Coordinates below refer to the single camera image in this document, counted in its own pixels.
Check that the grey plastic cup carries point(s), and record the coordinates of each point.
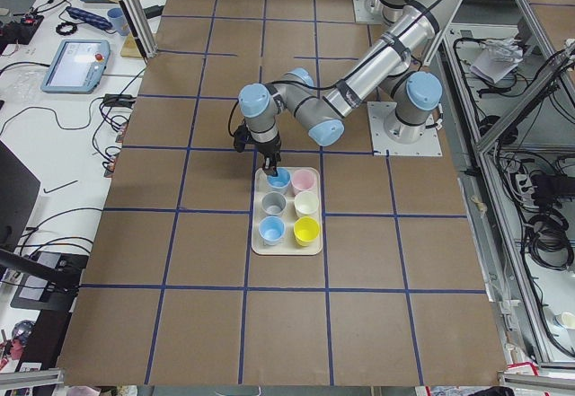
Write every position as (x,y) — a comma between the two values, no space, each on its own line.
(274,204)

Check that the light blue plastic cup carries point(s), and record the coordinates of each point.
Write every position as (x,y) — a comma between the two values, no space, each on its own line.
(281,182)

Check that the blue plastic cup on tray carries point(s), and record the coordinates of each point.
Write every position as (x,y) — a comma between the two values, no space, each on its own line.
(272,230)

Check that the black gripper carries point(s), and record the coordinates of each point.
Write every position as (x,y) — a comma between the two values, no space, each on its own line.
(269,149)

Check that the yellow plastic cup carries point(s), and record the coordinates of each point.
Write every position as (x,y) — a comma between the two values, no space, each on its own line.
(306,230)

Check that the pale green plastic cup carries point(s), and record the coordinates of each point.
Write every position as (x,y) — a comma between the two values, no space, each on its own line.
(306,203)

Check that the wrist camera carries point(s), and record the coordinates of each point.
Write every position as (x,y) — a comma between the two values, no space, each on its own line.
(242,138)

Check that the pink plastic cup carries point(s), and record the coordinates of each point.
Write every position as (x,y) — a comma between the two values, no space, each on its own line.
(303,179)

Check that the blue mug on desk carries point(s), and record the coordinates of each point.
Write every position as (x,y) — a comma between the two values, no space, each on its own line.
(118,21)

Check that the cream serving tray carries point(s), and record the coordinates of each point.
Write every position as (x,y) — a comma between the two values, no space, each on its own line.
(288,246)

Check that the wooden stand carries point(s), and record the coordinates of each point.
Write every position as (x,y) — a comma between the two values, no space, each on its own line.
(130,49)

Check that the aluminium frame post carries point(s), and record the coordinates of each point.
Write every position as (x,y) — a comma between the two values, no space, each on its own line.
(139,27)

